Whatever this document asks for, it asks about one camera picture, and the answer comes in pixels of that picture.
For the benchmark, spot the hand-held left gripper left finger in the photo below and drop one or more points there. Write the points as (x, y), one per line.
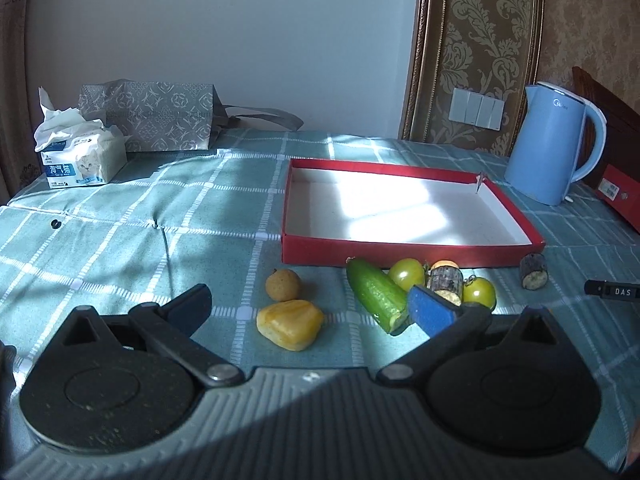
(196, 306)

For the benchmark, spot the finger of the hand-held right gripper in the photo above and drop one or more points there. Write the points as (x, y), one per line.
(615, 290)

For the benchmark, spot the red shallow cardboard box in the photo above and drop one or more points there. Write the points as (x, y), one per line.
(400, 205)

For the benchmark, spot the ornate brown wall frame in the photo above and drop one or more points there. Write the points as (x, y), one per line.
(425, 50)

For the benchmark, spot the white wall switch panel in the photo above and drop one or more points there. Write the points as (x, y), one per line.
(476, 108)

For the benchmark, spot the yellow jackfruit piece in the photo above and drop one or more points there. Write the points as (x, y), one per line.
(290, 322)

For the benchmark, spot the dark sugarcane piece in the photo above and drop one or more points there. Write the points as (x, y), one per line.
(445, 284)
(532, 270)

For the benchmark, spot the green cucumber piece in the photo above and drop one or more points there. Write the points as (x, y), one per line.
(372, 290)

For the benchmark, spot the grey patterned tote bag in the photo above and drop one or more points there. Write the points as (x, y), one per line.
(160, 117)

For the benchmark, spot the red flat packet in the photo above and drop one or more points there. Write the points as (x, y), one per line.
(622, 195)

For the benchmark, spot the green checked tablecloth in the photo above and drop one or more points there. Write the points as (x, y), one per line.
(150, 240)

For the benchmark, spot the dark wooden chair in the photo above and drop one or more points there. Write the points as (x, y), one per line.
(617, 120)

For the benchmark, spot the green tomato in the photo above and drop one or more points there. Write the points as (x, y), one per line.
(480, 292)
(406, 274)

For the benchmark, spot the blue electric kettle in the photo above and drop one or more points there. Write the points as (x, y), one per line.
(547, 145)

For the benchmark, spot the white tissue pack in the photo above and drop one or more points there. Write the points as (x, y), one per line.
(82, 157)

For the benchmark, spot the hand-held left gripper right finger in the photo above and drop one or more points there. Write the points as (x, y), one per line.
(433, 311)

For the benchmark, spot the small orange fruit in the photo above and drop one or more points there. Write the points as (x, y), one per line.
(444, 263)

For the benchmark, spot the brown longan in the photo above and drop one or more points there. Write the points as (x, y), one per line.
(282, 285)

